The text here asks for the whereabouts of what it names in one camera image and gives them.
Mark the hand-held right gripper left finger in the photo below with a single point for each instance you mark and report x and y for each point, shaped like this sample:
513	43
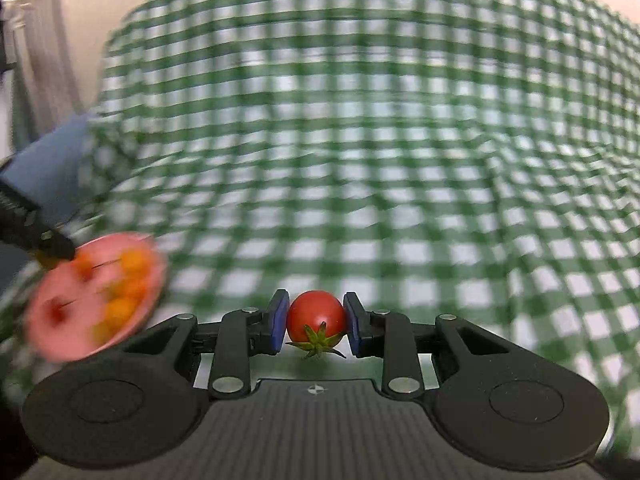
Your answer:
277	322

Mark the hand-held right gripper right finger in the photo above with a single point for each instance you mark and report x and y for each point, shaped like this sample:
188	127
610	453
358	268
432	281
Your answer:
352	322

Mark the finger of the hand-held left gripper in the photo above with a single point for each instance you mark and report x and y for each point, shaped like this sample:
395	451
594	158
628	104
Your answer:
57	246

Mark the pink plate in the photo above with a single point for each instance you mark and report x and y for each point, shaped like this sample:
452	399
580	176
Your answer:
75	332

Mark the large mandarin orange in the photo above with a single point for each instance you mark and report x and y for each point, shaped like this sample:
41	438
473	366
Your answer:
120	308

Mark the blue cushion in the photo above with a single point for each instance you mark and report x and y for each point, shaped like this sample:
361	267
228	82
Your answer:
50	170

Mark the green checked tablecloth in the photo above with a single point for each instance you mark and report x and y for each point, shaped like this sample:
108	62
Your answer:
350	160

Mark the white plastic clip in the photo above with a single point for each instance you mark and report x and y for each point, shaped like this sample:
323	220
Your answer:
27	2

